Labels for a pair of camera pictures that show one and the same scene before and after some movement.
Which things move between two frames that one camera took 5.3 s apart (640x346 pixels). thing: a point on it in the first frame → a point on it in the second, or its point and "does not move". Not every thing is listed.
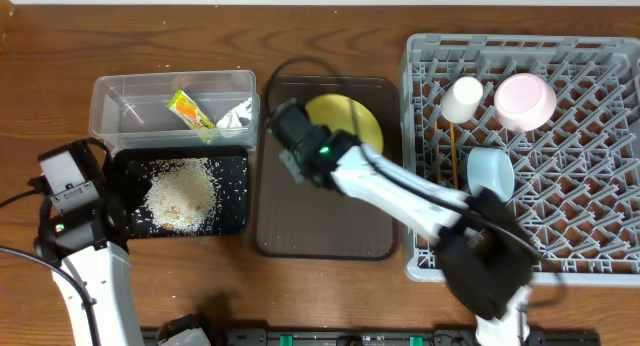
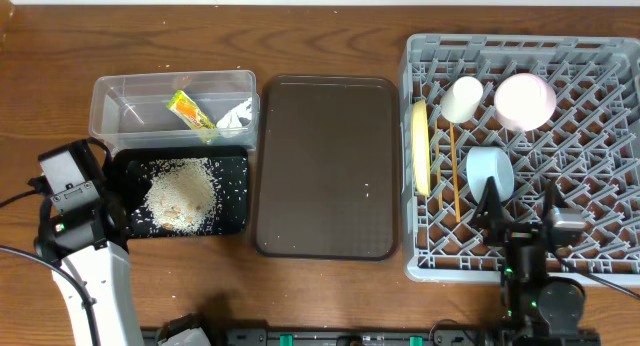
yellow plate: [342, 112] → [421, 147]
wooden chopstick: [454, 156] does not move
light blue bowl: [491, 167] does not move
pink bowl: [524, 101] does not move
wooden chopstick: [438, 151] does not move
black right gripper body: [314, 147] → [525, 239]
